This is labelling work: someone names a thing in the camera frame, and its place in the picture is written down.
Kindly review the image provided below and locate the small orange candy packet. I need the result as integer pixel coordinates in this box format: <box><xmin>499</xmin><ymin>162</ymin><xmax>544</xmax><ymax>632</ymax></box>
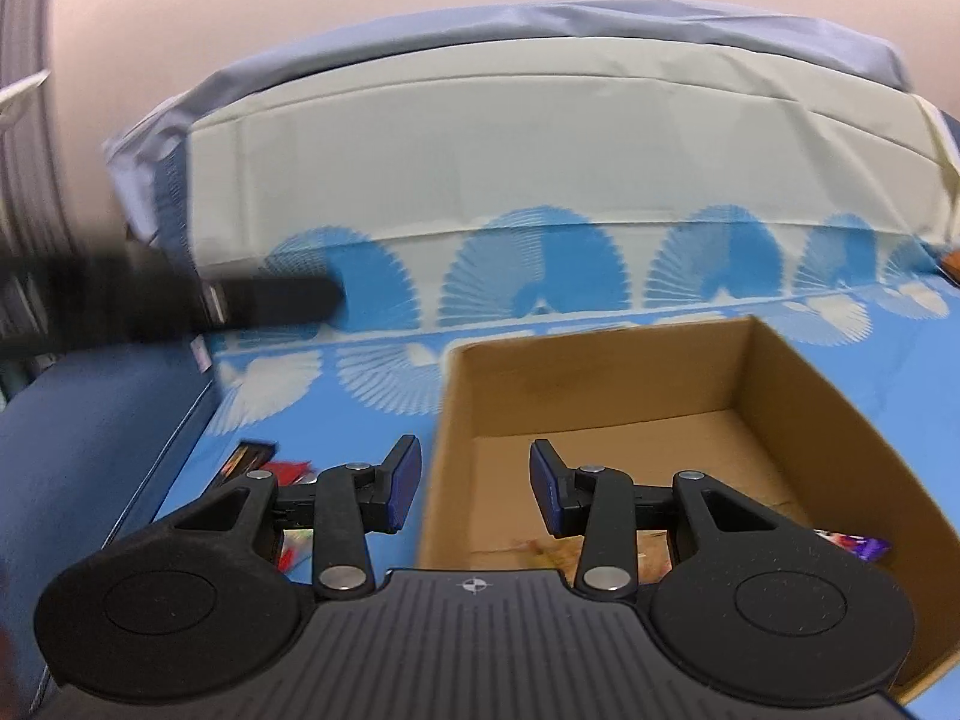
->
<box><xmin>277</xmin><ymin>528</ymin><xmax>314</xmax><ymax>574</ymax></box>

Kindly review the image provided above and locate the grey-blue sheet on backrest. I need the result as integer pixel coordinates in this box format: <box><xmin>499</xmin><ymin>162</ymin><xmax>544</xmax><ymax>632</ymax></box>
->
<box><xmin>102</xmin><ymin>0</ymin><xmax>913</xmax><ymax>242</ymax></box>

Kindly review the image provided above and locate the brown cardboard box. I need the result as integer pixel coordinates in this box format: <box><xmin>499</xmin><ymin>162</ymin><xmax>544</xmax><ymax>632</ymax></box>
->
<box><xmin>418</xmin><ymin>317</ymin><xmax>958</xmax><ymax>699</ymax></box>

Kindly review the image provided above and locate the purple chocolate bar wrapper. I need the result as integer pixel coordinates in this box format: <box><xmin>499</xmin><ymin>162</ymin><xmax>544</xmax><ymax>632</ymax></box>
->
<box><xmin>815</xmin><ymin>528</ymin><xmax>892</xmax><ymax>562</ymax></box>

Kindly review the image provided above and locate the red square snack packet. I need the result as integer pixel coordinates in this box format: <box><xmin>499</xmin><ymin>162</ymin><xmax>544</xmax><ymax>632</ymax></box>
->
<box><xmin>263</xmin><ymin>460</ymin><xmax>313</xmax><ymax>486</ymax></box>

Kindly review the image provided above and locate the blue fabric sofa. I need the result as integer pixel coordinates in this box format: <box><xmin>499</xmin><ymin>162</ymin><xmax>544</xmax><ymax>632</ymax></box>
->
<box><xmin>2</xmin><ymin>346</ymin><xmax>218</xmax><ymax>717</ymax></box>

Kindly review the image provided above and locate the blue fan-pattern sofa cover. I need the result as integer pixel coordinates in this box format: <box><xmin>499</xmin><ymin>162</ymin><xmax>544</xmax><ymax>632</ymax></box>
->
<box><xmin>155</xmin><ymin>37</ymin><xmax>958</xmax><ymax>515</ymax></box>

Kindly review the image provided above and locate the black chocolate wafer pack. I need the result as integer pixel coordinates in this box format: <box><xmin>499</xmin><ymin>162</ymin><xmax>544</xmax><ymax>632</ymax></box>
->
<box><xmin>215</xmin><ymin>440</ymin><xmax>277</xmax><ymax>484</ymax></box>

